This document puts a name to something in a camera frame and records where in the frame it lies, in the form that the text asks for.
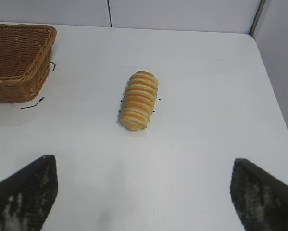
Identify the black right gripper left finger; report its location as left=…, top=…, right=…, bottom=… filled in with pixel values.
left=0, top=155, right=59, bottom=231

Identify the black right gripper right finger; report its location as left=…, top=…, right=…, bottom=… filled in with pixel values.
left=229, top=158, right=288, bottom=231

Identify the long striped bread roll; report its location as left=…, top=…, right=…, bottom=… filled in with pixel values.
left=117, top=70, right=160, bottom=132

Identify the brown wicker basket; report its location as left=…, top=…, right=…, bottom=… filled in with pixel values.
left=0, top=24, right=57, bottom=103

